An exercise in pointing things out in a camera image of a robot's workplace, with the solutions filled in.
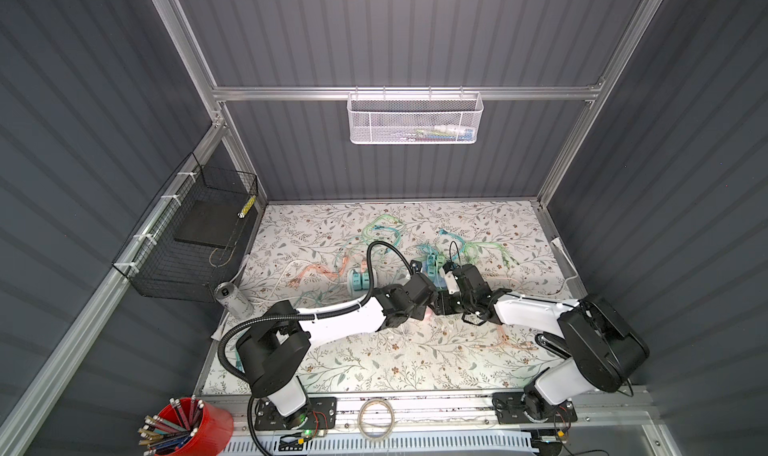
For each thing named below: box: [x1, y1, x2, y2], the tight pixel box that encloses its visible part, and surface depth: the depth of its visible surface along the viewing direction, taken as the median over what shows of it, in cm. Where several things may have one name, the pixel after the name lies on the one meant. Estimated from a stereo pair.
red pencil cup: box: [154, 397, 235, 456], surface depth 63 cm
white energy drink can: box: [214, 282, 254, 320], surface depth 82 cm
